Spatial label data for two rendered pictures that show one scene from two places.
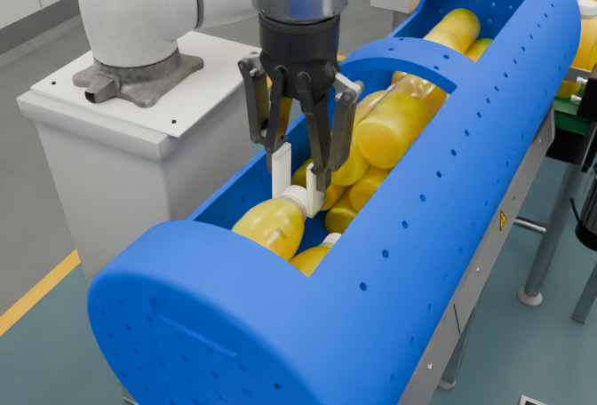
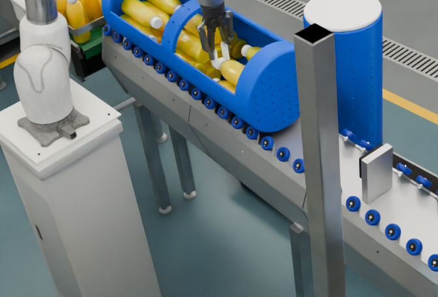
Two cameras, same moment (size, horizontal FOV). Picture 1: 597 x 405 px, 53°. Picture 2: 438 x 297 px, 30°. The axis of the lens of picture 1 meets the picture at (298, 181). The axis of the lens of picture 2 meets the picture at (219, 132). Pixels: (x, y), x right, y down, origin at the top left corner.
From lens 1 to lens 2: 2.27 m
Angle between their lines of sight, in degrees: 48
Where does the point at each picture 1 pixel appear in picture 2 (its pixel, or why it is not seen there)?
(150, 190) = (115, 156)
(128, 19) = (67, 86)
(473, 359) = not seen: hidden behind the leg
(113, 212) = (95, 195)
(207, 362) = (285, 75)
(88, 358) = not seen: outside the picture
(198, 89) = (85, 104)
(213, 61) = not seen: hidden behind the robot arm
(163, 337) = (273, 81)
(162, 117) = (102, 118)
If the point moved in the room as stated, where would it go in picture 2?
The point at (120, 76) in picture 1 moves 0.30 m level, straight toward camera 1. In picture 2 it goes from (69, 120) to (161, 114)
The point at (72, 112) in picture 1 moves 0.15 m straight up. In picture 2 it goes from (70, 150) to (58, 112)
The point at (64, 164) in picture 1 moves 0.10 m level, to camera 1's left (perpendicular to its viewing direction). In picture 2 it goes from (64, 192) to (47, 213)
